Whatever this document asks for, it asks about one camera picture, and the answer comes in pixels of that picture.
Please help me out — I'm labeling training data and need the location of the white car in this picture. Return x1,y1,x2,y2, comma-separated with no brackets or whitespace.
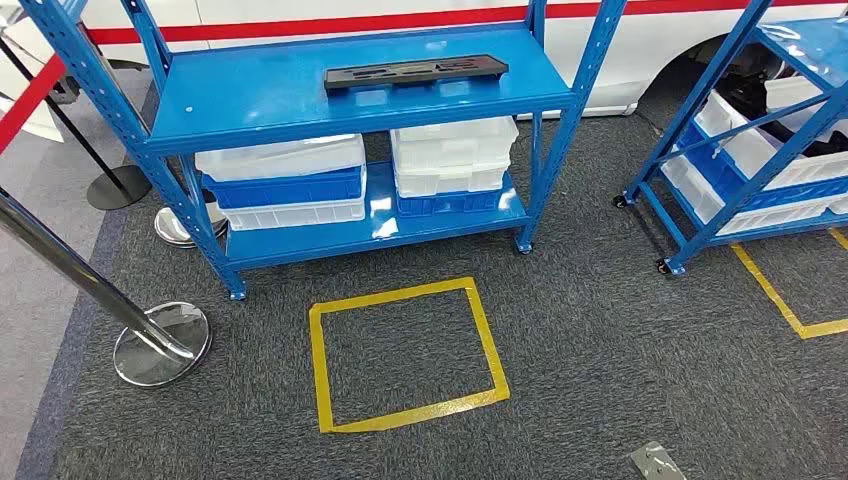
0,0,848,144

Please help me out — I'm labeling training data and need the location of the blue metal shelf rack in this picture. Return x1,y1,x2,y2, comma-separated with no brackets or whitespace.
612,0,848,276
19,0,627,303

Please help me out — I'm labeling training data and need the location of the black plastic plate part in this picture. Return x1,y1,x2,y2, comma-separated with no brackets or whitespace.
323,54,510,92

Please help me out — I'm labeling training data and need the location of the black bulky part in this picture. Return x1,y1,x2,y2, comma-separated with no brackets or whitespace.
725,66,848,160

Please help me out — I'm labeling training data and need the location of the red barrier belt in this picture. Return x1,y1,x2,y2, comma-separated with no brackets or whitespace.
0,56,68,155
86,0,848,46

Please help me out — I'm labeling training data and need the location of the black stanchion post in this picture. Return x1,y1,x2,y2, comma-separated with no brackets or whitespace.
0,36,154,212

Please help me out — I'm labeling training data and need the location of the grey metal floor plate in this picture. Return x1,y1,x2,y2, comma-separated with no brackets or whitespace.
629,441,687,480

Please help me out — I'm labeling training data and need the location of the yellow floor tape square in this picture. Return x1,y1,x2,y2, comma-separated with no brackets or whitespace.
308,276,511,435

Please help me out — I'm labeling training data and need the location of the chrome stanchion post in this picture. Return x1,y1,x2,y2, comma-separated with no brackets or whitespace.
0,187,213,389
154,205,230,250

